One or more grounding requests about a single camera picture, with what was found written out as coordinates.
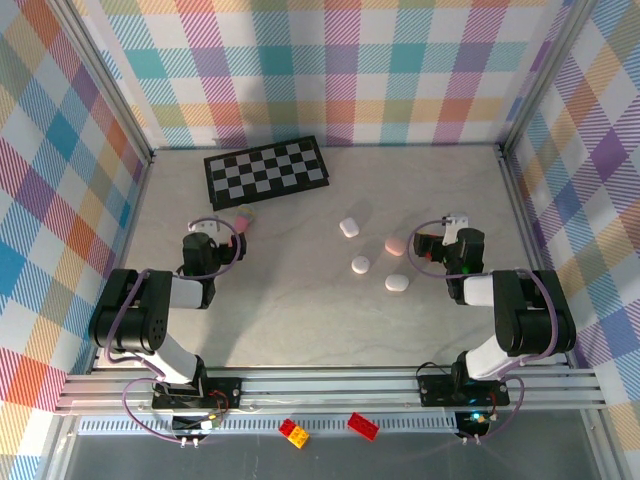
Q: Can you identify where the aluminium frame leg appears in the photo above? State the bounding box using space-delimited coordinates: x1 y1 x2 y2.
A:
582 409 619 480
39 414 79 480

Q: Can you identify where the long red toy brick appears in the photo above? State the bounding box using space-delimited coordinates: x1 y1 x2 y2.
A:
347 411 381 441

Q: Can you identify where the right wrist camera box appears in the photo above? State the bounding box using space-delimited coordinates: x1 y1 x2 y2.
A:
442 213 471 246

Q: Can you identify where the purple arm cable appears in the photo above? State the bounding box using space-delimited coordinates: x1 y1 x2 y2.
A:
408 222 562 446
102 214 250 446

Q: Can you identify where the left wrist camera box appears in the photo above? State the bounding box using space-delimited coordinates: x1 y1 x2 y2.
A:
188 216 225 234

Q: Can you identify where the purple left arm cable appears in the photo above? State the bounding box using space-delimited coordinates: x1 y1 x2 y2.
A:
102 214 250 446

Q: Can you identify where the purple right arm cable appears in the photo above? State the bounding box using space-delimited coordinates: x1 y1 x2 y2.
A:
408 222 562 446

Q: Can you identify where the long slotted aluminium rail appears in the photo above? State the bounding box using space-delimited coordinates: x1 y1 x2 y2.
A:
53 366 610 415

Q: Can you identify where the aluminium frame post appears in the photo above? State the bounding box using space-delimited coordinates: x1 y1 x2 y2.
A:
497 0 604 159
47 0 155 164

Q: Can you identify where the black white chessboard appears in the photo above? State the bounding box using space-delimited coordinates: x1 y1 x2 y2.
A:
203 134 331 212

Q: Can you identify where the red yellow toy brick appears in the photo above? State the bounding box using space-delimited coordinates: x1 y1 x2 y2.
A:
278 418 311 448

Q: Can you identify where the aluminium side rail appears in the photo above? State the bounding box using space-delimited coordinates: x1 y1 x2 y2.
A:
496 143 574 370

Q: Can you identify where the small circuit board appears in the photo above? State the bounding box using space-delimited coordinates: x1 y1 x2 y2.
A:
171 413 225 434
455 409 490 427

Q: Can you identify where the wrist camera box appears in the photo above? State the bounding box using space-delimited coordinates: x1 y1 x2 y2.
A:
442 213 471 246
188 216 225 234

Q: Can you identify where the grey perforated cable duct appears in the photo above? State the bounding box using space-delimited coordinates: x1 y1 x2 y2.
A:
77 416 460 437

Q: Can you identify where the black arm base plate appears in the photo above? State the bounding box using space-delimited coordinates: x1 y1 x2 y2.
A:
417 374 511 407
151 377 244 410

